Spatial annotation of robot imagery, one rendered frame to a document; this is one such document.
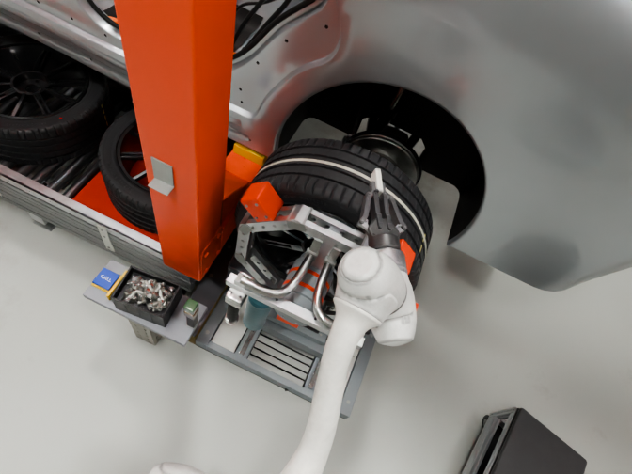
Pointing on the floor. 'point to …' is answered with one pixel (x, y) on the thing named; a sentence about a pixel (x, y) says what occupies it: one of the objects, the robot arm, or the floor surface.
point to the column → (145, 333)
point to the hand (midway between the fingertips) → (376, 182)
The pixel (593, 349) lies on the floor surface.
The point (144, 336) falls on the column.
